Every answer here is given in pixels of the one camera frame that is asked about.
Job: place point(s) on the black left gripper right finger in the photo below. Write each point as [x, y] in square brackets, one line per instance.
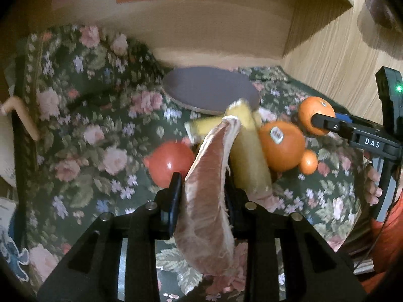
[235, 200]

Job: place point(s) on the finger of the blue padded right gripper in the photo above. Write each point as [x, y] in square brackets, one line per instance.
[343, 117]

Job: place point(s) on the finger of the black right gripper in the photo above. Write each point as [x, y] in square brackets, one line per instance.
[333, 125]

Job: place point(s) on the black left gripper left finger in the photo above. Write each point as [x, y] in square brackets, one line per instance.
[170, 206]

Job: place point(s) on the medium orange with sticker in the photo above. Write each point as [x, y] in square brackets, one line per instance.
[309, 107]

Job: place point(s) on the peeled pomelo segment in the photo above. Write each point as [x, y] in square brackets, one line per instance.
[203, 232]

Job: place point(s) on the person's right hand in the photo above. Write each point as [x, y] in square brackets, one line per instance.
[372, 191]

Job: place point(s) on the yellow-green banana piece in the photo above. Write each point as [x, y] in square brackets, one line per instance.
[247, 159]

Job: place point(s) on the small mandarin orange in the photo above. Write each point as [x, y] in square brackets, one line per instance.
[308, 163]

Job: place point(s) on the red tomato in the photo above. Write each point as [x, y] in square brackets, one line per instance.
[168, 158]

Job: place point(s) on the large orange with sticker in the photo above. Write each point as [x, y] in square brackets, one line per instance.
[283, 144]

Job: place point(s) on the dark round plate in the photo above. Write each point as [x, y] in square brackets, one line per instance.
[209, 90]

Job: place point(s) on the floral dark green cloth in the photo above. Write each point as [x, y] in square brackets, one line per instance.
[97, 101]

